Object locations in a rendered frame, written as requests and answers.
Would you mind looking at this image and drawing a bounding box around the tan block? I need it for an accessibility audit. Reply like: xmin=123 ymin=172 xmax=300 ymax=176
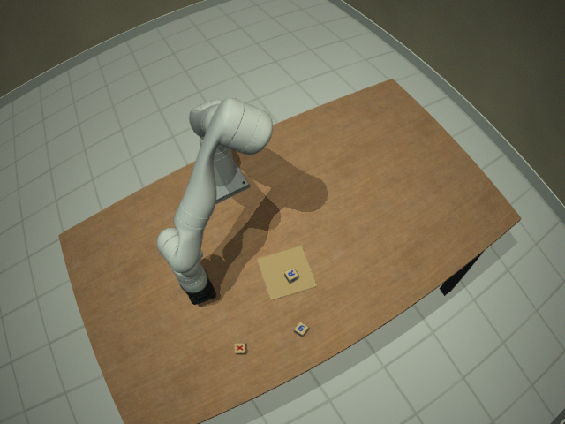
xmin=234 ymin=343 xmax=246 ymax=355
xmin=284 ymin=268 xmax=298 ymax=284
xmin=294 ymin=322 xmax=309 ymax=337

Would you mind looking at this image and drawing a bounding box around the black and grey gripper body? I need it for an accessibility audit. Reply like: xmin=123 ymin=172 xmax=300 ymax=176
xmin=178 ymin=266 xmax=216 ymax=305

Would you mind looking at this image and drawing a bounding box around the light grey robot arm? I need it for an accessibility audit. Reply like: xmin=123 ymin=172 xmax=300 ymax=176
xmin=156 ymin=97 xmax=273 ymax=284

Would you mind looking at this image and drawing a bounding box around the tan flat mat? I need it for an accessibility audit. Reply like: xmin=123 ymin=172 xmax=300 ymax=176
xmin=257 ymin=246 xmax=317 ymax=300

